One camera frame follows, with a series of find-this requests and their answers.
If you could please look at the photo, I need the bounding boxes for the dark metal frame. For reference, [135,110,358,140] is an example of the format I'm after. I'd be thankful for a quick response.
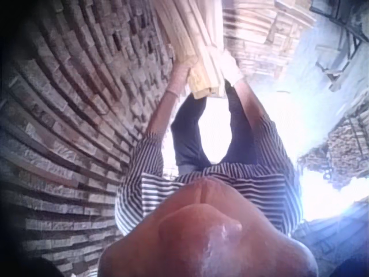
[310,0,369,61]

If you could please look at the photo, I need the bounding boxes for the person's right hand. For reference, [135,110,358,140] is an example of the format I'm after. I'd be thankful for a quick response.
[221,48,245,87]

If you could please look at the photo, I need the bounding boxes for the bundle of pale wooden slats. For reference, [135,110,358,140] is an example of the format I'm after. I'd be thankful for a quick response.
[148,0,227,100]

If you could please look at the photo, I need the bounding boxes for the person's left hand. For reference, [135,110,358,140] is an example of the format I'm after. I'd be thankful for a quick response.
[166,59,194,96]

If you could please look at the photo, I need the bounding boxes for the large stack of grey timber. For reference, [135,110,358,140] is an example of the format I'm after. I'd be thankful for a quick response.
[0,0,176,275]

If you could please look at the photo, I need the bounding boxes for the low grey timber stack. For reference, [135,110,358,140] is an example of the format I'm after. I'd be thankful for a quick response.
[293,201,369,277]

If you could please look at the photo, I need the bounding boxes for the pale stacked timber pile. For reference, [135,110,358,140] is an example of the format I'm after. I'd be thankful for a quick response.
[221,0,318,80]

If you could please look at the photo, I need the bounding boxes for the brown stacked timber pile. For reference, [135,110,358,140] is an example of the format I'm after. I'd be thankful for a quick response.
[298,99,369,190]

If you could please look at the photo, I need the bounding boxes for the person's legs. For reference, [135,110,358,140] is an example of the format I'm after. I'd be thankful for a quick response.
[170,79,257,175]

